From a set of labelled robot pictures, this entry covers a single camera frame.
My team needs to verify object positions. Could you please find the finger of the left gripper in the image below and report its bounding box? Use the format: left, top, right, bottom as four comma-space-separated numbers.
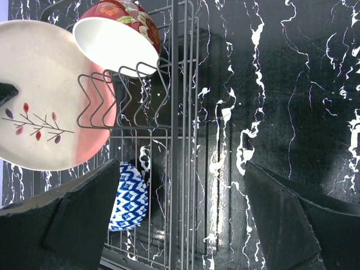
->
0, 83, 19, 106

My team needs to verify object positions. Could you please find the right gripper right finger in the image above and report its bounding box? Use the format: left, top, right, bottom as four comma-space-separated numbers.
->
244, 162, 359, 269

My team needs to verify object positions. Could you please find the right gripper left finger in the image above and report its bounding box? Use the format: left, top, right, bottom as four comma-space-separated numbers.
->
1, 160, 120, 269

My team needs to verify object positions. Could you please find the cream pink plate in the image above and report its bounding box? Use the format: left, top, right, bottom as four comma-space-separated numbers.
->
1, 20, 116, 171

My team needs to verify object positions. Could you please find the blue white patterned bowl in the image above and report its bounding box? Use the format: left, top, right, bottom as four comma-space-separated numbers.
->
108, 161, 149, 232

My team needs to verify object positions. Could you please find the red floral bowl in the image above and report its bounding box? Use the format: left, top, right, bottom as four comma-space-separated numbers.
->
73, 1, 161, 78

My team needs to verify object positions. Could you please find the grey wire dish rack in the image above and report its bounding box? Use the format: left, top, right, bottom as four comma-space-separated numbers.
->
40, 0, 200, 270

